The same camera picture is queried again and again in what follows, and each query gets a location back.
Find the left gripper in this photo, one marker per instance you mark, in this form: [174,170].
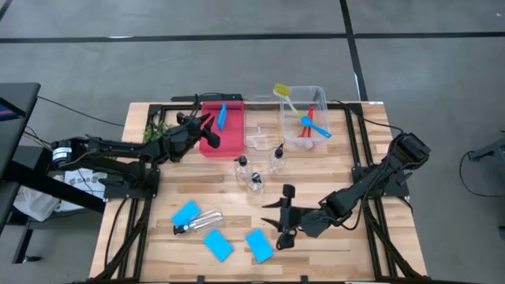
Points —
[183,138]

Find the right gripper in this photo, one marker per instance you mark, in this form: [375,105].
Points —
[304,221]

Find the blue sponge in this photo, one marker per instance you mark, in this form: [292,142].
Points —
[218,245]
[185,213]
[259,245]
[222,117]

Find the clear pump bottle black cap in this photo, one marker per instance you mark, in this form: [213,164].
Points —
[279,151]
[256,176]
[241,160]
[205,221]

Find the green dish brush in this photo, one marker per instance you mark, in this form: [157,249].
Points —
[282,90]

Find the red dish brush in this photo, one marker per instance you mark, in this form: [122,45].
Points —
[309,133]
[311,111]

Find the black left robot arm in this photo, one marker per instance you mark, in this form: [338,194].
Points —
[118,148]

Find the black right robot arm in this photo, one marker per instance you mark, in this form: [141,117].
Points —
[375,177]

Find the pink plastic bin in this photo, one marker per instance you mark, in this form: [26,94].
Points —
[233,142]

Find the low clear plastic bin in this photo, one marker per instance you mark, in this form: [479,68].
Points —
[260,118]

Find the green plant in white pot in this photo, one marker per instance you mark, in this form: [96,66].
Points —
[152,132]

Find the tall clear plastic bin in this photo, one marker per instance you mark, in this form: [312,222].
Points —
[319,102]

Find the white printed paper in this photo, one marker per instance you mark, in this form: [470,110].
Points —
[81,181]

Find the white plastic bag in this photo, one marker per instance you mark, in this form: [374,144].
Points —
[35,205]

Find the black desk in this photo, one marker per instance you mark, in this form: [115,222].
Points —
[16,150]

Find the laptop screen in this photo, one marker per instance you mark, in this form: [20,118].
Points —
[8,110]

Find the grey chair base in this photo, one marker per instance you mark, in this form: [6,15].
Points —
[493,152]

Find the black aluminium frame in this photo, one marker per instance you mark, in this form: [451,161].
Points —
[177,107]

